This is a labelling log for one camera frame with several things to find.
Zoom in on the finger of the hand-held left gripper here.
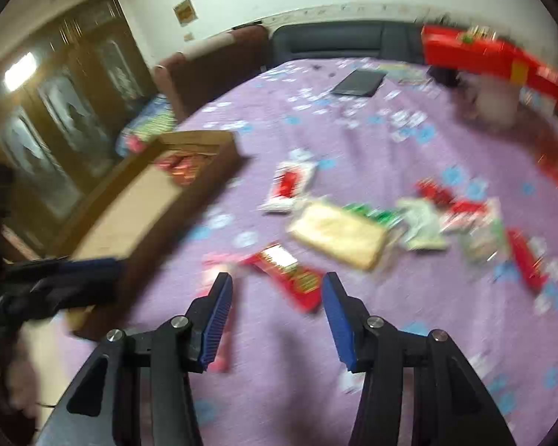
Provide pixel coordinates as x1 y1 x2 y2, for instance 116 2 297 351
8 256 125 285
0 279 118 322

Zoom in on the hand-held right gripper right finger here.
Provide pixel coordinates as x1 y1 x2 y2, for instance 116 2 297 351
322 272 518 446

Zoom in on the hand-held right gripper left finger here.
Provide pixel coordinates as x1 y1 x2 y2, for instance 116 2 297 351
35 272 234 446

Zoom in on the red green snack packet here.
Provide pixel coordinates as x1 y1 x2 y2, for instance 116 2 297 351
241 243 327 315

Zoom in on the brown cardboard box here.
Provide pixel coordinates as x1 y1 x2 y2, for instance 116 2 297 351
51 130 243 341

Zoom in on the small red snack packet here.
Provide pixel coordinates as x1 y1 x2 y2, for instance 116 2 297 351
416 178 457 208

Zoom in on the person's left hand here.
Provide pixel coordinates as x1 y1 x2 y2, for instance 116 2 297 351
2 334 41 419

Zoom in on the purple floral tablecloth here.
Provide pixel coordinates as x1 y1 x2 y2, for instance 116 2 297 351
42 56 558 446

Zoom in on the large beige snack packet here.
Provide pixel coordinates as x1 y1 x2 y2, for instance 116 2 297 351
287 199 392 271

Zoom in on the red snack packets heap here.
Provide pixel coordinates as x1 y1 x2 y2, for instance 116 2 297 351
155 149 220 185

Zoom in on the wooden glass cabinet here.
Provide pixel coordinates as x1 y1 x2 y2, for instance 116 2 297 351
0 0 158 262

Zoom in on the colourful printed bag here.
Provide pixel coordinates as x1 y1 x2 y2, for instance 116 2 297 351
115 95 178 155

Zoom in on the long red snack packet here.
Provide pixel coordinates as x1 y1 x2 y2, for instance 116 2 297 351
506 229 550 294

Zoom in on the brown armchair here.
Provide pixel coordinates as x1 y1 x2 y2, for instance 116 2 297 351
153 25 271 122

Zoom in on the black phone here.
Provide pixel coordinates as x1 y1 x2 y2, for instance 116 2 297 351
330 69 388 98

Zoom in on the colourful booklet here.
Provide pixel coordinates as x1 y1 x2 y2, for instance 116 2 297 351
389 62 434 87

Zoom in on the red plastic bag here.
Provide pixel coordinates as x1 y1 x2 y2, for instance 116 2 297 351
534 138 558 197

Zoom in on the small black object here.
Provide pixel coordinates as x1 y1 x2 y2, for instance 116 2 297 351
432 67 462 87

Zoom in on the white cylinder container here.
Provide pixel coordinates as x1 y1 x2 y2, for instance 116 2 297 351
465 76 522 129

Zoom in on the dark blue sofa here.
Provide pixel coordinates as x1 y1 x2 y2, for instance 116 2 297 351
272 20 429 68

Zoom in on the long red gift box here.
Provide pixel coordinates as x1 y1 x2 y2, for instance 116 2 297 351
420 25 558 113

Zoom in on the yellow wall sticker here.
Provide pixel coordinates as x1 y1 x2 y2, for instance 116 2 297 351
173 0 199 27

